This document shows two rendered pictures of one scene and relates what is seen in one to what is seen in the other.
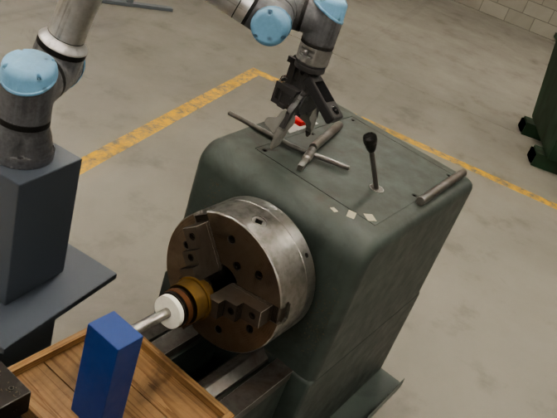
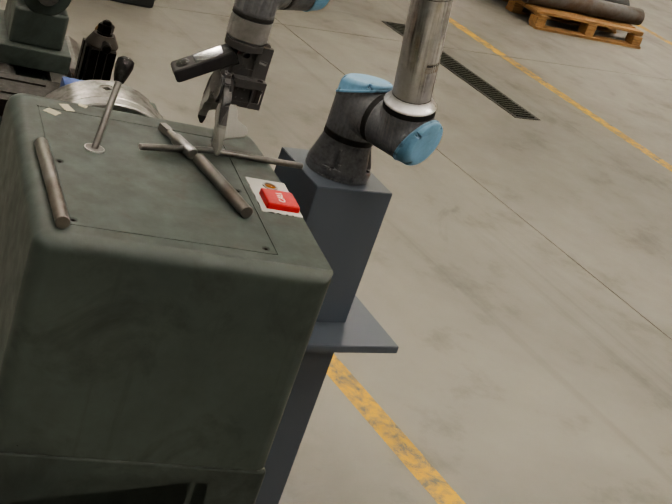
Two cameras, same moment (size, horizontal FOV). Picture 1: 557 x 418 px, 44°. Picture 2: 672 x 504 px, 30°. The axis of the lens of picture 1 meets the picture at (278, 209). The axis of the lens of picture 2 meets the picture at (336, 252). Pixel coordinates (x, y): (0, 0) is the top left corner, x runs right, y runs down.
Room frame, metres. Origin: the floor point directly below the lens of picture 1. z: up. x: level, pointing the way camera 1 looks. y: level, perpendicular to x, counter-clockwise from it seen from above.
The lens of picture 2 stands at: (3.01, -1.51, 2.10)
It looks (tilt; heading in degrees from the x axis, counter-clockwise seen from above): 24 degrees down; 127
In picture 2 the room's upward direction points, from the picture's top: 20 degrees clockwise
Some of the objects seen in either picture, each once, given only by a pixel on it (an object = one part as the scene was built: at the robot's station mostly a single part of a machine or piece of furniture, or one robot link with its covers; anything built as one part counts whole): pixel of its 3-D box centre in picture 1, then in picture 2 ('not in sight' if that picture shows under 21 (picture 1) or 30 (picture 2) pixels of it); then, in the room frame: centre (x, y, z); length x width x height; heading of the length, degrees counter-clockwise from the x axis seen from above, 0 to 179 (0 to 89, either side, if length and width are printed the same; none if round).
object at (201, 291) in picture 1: (187, 301); not in sight; (1.06, 0.11, 1.08); 0.09 x 0.09 x 0.09; 62
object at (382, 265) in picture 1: (324, 224); (134, 269); (1.56, -0.13, 1.06); 0.59 x 0.48 x 0.39; 152
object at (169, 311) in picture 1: (147, 323); not in sight; (0.96, 0.16, 1.08); 0.13 x 0.07 x 0.07; 152
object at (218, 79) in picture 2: (300, 85); (240, 71); (1.50, 0.05, 1.42); 0.09 x 0.08 x 0.12; 63
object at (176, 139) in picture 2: (306, 158); (177, 139); (1.46, -0.02, 1.27); 0.12 x 0.02 x 0.02; 172
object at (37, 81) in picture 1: (28, 85); (361, 105); (1.34, 0.61, 1.27); 0.13 x 0.12 x 0.14; 3
